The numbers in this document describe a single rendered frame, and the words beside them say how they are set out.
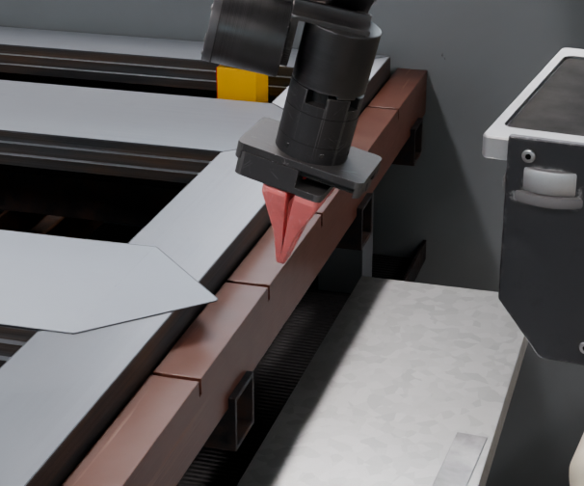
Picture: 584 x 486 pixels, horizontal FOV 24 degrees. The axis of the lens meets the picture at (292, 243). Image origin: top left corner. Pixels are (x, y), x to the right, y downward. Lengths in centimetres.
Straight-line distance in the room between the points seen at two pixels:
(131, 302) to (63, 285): 7
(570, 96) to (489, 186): 88
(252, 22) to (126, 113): 63
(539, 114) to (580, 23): 84
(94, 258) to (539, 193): 45
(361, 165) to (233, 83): 67
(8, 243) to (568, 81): 52
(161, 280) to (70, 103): 53
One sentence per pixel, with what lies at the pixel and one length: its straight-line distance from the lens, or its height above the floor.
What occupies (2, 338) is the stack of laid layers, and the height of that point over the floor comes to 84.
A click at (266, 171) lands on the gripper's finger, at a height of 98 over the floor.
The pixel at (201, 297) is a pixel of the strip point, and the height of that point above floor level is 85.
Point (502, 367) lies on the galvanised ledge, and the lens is 143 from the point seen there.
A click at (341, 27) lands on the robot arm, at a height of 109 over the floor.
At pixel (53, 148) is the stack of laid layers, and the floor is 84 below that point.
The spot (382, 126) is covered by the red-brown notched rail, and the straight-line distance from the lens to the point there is 166.
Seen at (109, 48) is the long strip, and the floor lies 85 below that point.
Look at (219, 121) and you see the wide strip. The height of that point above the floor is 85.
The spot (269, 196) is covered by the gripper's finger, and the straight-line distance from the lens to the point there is 107.
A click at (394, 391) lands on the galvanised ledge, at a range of 137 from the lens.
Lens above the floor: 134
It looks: 23 degrees down
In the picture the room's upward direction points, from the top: straight up
